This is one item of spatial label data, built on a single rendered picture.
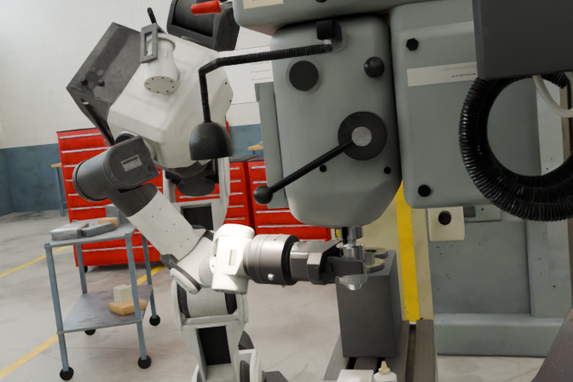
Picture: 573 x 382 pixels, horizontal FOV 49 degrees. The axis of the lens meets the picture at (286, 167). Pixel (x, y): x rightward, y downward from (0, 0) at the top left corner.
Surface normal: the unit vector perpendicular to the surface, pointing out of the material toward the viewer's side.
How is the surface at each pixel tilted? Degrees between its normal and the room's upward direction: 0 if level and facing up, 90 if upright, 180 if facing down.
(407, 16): 90
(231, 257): 64
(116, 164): 76
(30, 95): 90
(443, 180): 90
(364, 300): 90
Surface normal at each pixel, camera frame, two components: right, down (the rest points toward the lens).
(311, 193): -0.26, 0.44
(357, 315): -0.24, 0.13
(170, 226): 0.51, 0.00
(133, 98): -0.05, -0.44
